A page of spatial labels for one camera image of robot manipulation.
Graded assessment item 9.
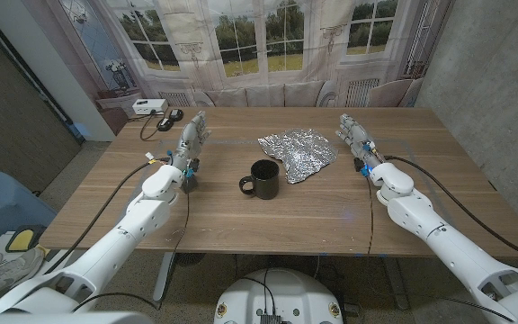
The yellow black pad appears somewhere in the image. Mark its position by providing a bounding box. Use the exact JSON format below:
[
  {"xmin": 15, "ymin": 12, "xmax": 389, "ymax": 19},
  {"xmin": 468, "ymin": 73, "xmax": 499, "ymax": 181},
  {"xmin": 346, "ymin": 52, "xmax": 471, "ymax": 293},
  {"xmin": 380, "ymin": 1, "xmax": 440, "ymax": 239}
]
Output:
[{"xmin": 4, "ymin": 223, "xmax": 49, "ymax": 256}]

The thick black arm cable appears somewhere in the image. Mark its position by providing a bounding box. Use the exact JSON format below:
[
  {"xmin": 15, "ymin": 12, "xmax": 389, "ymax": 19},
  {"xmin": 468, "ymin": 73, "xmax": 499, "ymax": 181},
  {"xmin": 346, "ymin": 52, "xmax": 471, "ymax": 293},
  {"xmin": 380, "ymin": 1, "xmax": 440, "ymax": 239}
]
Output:
[
  {"xmin": 42, "ymin": 157, "xmax": 171, "ymax": 275},
  {"xmin": 383, "ymin": 155, "xmax": 518, "ymax": 266}
]

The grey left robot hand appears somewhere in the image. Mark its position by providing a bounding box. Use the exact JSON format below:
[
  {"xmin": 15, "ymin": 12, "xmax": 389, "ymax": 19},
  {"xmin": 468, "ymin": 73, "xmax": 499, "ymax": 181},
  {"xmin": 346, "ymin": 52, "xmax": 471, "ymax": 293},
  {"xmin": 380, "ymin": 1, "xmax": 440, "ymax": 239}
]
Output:
[{"xmin": 170, "ymin": 111, "xmax": 212, "ymax": 172}]

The grey cube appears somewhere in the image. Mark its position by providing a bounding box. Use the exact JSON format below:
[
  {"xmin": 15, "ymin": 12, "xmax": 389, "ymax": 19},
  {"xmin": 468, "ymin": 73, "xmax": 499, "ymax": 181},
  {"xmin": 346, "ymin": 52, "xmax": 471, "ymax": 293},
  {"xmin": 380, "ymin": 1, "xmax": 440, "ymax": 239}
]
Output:
[{"xmin": 180, "ymin": 173, "xmax": 200, "ymax": 195}]

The black torso cable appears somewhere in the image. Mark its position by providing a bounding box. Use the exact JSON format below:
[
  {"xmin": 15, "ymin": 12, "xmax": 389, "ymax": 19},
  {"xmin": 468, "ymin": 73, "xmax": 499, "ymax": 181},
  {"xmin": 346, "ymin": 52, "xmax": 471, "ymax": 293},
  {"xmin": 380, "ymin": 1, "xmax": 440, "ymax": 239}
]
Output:
[{"xmin": 240, "ymin": 268, "xmax": 279, "ymax": 316}]

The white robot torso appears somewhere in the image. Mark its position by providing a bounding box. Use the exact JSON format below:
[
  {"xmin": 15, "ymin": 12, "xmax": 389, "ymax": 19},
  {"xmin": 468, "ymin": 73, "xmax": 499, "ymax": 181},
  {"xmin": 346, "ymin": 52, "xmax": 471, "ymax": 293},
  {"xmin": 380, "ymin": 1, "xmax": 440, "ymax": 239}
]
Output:
[{"xmin": 213, "ymin": 268, "xmax": 344, "ymax": 324}]

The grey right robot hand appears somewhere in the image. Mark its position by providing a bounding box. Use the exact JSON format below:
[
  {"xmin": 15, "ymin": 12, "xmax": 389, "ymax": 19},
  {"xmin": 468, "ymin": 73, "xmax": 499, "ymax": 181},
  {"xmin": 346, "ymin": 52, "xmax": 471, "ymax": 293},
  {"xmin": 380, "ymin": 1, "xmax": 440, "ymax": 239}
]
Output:
[{"xmin": 335, "ymin": 112, "xmax": 386, "ymax": 172}]

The black mug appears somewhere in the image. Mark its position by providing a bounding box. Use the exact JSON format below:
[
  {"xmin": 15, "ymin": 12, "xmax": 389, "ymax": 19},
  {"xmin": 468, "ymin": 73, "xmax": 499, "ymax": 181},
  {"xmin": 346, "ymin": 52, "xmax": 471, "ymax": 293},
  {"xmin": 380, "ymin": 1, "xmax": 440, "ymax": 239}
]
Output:
[{"xmin": 238, "ymin": 158, "xmax": 281, "ymax": 201}]

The black power box cable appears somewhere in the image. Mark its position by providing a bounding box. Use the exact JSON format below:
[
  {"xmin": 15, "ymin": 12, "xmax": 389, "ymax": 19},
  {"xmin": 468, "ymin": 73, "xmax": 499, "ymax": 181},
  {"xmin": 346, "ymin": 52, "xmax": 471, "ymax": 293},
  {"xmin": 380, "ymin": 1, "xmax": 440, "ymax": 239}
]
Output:
[{"xmin": 128, "ymin": 110, "xmax": 164, "ymax": 142}]

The white power box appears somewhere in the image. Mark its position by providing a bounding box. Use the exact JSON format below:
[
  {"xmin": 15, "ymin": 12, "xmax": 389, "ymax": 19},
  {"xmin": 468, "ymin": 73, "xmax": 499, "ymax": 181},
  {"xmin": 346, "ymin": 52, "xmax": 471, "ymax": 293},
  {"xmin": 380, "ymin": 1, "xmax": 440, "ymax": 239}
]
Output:
[{"xmin": 131, "ymin": 98, "xmax": 169, "ymax": 116}]

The blue storage bin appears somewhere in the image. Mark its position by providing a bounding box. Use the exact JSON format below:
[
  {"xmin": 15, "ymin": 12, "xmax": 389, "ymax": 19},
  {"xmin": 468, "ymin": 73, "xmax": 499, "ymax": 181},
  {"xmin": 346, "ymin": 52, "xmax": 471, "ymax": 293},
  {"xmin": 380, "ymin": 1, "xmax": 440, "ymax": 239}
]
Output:
[{"xmin": 0, "ymin": 169, "xmax": 58, "ymax": 253}]

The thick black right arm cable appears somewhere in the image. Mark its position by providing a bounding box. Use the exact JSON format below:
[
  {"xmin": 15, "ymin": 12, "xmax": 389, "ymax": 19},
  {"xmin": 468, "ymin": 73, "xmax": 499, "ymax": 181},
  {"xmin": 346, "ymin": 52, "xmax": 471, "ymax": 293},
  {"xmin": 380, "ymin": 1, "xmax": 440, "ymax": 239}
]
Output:
[{"xmin": 383, "ymin": 155, "xmax": 518, "ymax": 266}]

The dark table leg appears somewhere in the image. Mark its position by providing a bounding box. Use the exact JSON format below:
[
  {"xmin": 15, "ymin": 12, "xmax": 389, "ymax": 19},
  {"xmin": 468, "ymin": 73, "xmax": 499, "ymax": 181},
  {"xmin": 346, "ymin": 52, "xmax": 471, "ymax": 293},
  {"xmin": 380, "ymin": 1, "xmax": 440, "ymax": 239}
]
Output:
[{"xmin": 382, "ymin": 256, "xmax": 411, "ymax": 311}]

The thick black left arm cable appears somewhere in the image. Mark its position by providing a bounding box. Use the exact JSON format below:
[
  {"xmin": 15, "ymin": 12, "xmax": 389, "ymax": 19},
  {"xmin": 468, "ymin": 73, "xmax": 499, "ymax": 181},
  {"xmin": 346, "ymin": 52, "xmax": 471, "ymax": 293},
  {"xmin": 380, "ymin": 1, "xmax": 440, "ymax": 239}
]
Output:
[{"xmin": 42, "ymin": 157, "xmax": 171, "ymax": 275}]

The grey sneaker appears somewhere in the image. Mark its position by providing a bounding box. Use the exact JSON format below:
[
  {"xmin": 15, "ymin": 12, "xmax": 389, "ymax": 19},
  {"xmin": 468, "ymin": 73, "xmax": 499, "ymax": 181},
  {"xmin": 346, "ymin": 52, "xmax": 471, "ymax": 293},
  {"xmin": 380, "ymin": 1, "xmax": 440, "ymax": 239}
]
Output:
[{"xmin": 0, "ymin": 246, "xmax": 47, "ymax": 303}]

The white table leg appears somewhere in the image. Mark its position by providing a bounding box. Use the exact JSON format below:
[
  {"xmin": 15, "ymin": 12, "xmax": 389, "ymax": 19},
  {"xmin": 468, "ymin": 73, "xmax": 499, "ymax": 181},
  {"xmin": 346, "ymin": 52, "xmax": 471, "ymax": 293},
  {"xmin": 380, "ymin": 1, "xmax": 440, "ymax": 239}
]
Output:
[{"xmin": 152, "ymin": 251, "xmax": 175, "ymax": 302}]

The aluminum foil sheet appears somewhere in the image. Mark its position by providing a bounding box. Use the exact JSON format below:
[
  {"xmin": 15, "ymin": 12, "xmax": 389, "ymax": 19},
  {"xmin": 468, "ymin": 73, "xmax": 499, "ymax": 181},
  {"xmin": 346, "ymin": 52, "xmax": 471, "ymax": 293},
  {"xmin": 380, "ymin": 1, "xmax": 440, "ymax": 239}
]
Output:
[{"xmin": 257, "ymin": 128, "xmax": 339, "ymax": 185}]

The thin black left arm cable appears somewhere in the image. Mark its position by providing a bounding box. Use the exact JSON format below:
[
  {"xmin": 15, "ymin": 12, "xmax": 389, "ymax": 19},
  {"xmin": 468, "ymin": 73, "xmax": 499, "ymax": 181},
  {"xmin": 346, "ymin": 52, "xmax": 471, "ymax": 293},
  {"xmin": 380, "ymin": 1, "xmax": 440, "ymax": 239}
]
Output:
[{"xmin": 70, "ymin": 177, "xmax": 192, "ymax": 314}]

